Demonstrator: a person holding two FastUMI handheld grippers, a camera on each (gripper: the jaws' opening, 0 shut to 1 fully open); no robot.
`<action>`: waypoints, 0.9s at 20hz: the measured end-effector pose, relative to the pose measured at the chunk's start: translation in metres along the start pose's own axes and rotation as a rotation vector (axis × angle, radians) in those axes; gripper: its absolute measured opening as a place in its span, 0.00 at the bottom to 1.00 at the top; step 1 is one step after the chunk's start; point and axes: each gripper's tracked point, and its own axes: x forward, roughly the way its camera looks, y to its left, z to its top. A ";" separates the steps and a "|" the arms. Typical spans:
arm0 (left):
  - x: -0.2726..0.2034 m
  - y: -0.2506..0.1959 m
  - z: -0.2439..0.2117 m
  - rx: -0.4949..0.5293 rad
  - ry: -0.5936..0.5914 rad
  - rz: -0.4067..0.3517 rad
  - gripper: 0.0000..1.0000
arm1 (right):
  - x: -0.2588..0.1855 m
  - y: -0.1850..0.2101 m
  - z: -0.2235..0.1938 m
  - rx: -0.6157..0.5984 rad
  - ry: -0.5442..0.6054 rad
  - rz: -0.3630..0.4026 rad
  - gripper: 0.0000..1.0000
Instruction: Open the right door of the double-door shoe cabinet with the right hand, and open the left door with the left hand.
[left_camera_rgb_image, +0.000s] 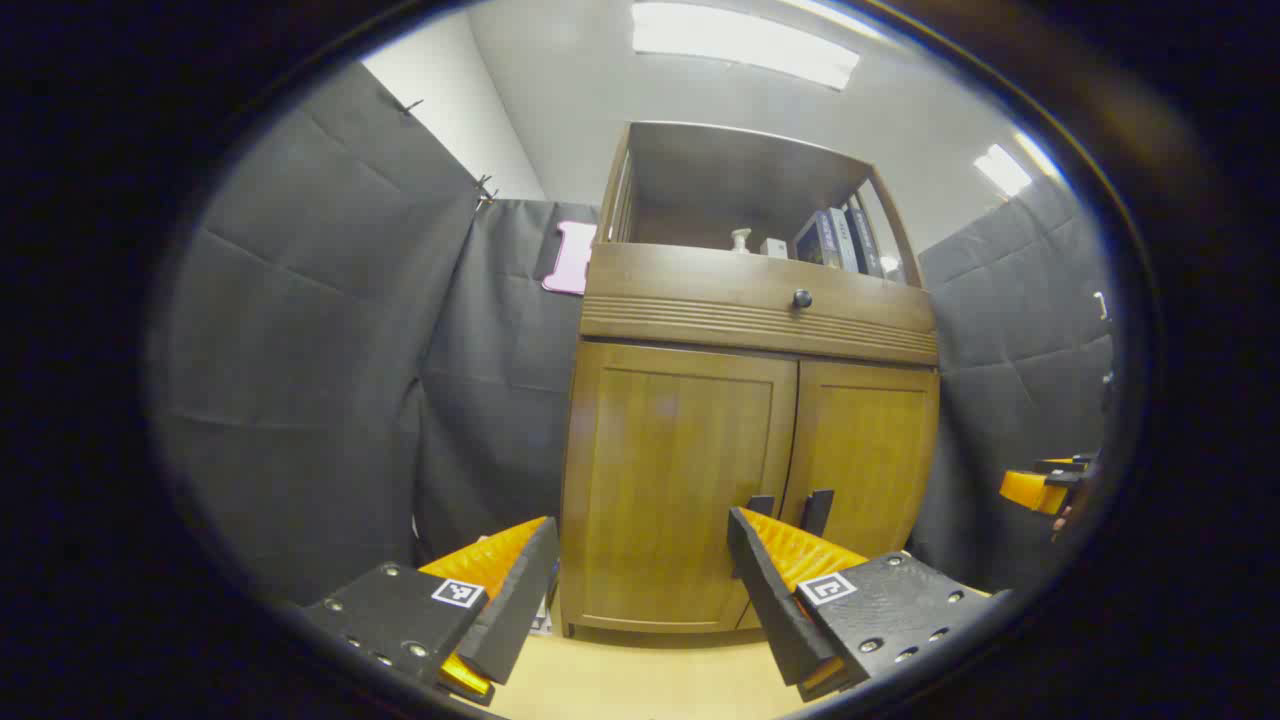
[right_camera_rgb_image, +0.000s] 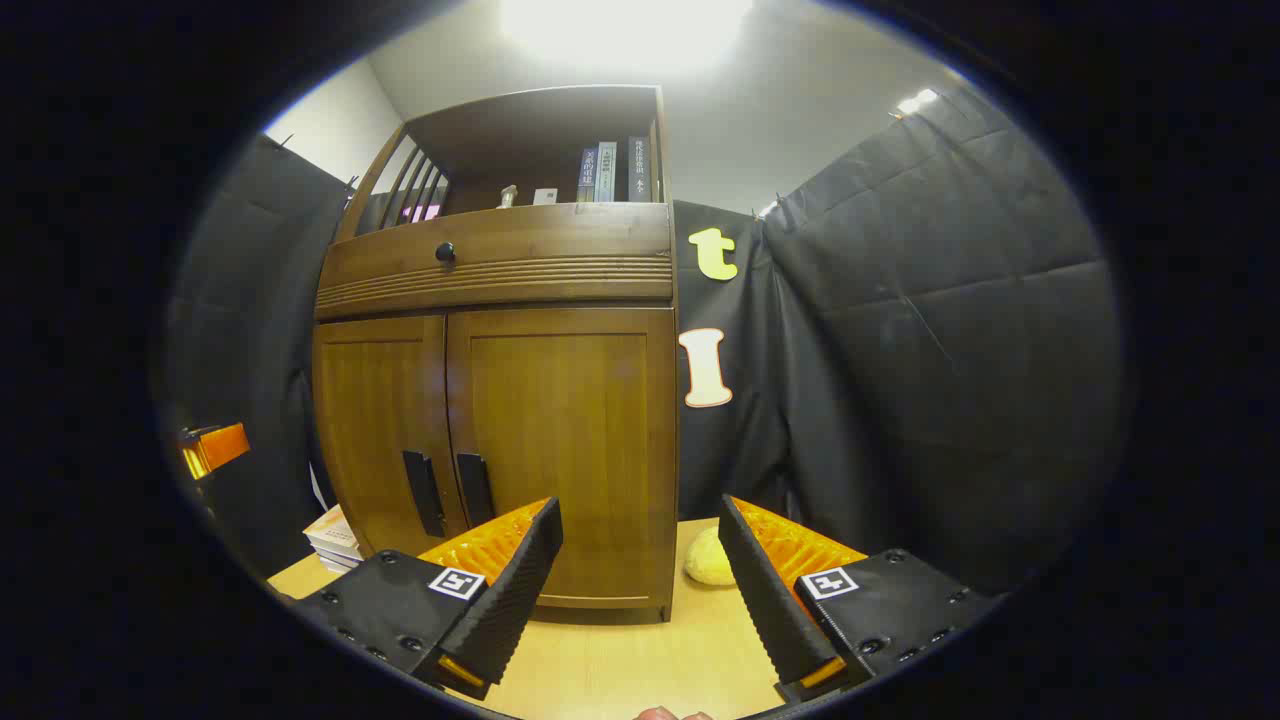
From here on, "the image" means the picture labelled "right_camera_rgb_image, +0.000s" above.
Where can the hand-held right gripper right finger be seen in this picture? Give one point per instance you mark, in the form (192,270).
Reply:
(770,610)

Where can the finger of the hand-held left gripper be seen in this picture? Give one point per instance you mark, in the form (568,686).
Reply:
(222,445)

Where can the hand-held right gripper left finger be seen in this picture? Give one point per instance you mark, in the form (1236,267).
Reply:
(510,600)

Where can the wooden cabinet door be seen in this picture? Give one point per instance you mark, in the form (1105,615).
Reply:
(375,420)
(570,420)

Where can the wooden double-door shoe cabinet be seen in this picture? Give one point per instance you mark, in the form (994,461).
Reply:
(520,130)

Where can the yellow bread bun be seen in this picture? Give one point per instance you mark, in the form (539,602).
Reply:
(705,565)

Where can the stack of white books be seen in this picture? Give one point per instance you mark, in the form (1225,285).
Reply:
(335,538)

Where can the black drawer knob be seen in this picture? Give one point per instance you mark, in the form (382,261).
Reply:
(445,252)

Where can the black backdrop cloth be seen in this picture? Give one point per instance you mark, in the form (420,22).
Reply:
(950,350)

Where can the wooden drawer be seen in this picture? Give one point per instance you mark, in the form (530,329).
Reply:
(560,240)

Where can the small pale figurine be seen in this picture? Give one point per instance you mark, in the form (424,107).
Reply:
(508,197)

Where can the small white box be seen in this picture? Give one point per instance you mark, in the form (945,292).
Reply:
(545,196)

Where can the dark blue book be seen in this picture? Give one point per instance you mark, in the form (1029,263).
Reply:
(587,175)

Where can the dark grey book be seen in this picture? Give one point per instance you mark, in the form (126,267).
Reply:
(640,170)

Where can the small ceiling light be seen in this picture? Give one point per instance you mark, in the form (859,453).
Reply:
(915,101)

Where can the large ceiling light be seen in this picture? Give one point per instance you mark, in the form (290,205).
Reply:
(625,30)

